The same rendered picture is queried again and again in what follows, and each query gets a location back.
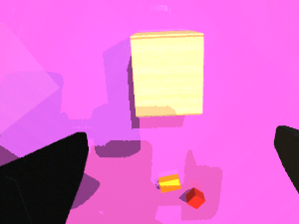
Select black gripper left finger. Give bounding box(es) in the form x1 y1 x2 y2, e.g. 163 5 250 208
0 132 89 224

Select red block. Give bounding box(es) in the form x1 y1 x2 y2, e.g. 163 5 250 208
185 187 205 209

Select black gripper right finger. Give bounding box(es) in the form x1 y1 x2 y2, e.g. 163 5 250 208
273 125 299 194

